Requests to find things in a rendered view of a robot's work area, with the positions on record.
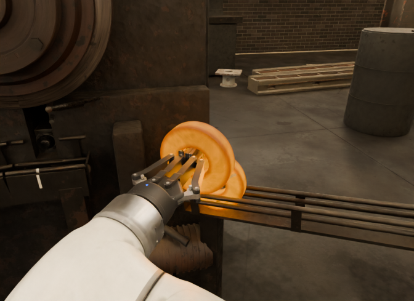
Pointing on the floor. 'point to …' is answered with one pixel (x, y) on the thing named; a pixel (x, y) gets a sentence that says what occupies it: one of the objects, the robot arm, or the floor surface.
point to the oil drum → (382, 83)
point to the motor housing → (182, 252)
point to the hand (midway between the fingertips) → (196, 151)
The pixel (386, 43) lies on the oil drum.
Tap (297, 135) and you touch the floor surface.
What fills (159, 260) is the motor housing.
